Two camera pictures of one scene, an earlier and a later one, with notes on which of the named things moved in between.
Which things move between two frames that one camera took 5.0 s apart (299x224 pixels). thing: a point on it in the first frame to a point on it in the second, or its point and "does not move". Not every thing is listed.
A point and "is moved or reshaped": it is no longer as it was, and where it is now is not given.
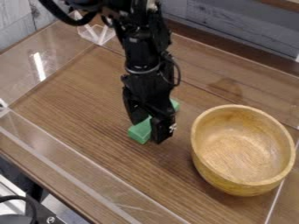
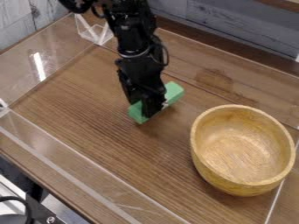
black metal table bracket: (45, 215) does not move
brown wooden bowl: (243, 150) does not move
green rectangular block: (141, 131) is moved or reshaped
